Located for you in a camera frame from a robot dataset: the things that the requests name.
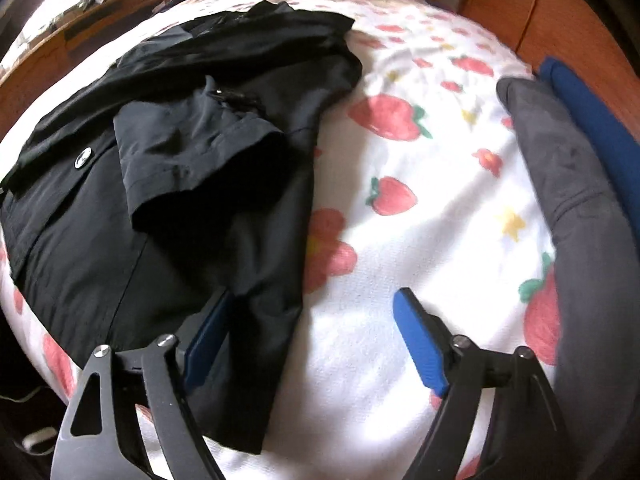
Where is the strawberry print bed sheet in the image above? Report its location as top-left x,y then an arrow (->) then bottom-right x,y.
0,0 -> 566,480

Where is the wooden desk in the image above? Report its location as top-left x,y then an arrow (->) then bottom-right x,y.
0,0 -> 176,92

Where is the wooden louvred wardrobe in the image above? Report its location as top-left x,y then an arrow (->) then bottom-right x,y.
457,0 -> 640,76

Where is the black button coat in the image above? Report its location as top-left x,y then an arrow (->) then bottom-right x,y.
0,1 -> 363,456

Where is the folded grey garment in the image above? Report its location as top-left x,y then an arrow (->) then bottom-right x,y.
496,77 -> 640,480

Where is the folded blue garment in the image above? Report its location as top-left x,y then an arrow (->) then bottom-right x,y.
537,55 -> 640,211

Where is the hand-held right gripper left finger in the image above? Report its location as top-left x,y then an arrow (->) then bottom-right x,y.
50,287 -> 236,480

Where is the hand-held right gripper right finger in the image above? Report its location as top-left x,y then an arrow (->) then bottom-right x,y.
392,287 -> 576,480

